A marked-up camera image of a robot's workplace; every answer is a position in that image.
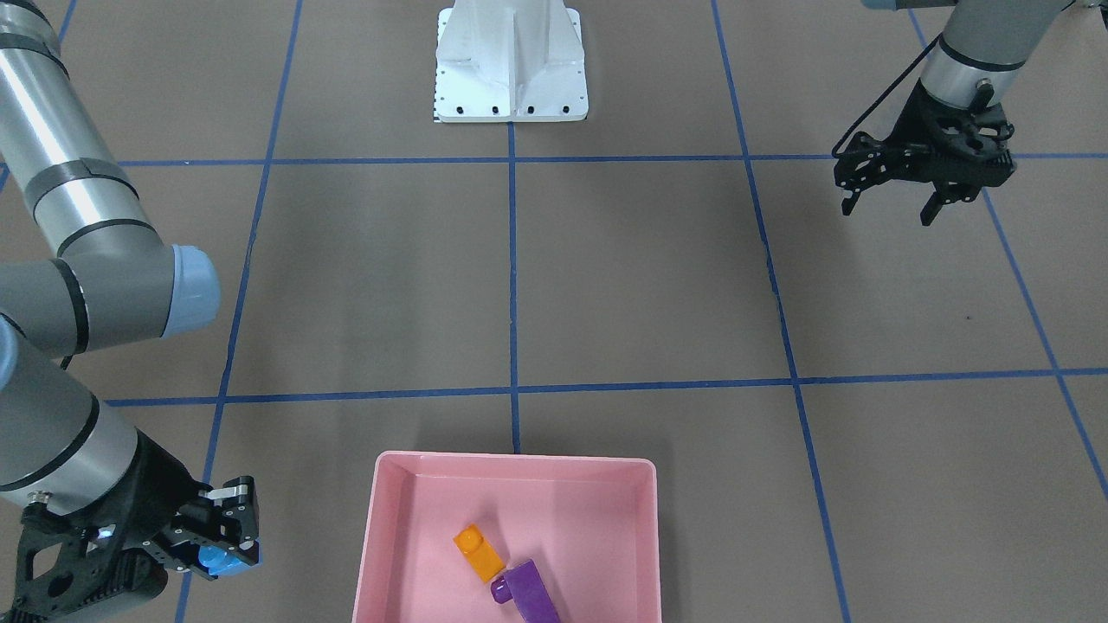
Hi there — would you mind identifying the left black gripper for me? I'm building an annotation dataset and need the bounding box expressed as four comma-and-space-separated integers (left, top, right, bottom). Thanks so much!
834, 80, 1016, 228

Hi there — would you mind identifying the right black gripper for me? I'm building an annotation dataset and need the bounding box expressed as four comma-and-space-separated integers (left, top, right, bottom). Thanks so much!
3, 433, 260, 622

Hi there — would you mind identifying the small blue block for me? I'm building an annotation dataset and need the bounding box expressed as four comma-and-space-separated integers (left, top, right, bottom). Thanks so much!
197, 542, 261, 579

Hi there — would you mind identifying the orange block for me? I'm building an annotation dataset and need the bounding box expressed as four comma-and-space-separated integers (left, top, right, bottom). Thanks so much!
454, 523, 507, 583

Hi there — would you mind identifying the purple block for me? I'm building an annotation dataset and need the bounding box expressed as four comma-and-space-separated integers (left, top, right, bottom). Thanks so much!
490, 559, 562, 622

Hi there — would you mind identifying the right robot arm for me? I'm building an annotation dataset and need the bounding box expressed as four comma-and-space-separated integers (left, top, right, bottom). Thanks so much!
1, 1, 261, 622

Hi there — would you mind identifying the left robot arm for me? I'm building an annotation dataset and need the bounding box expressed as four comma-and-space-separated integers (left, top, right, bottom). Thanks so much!
832, 1, 1070, 226

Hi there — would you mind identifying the pink plastic box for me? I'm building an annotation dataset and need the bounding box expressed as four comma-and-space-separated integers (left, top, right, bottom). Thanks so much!
351, 451, 661, 622

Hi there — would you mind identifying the white camera stand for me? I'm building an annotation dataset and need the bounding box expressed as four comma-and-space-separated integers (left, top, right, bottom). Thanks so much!
433, 1, 589, 124

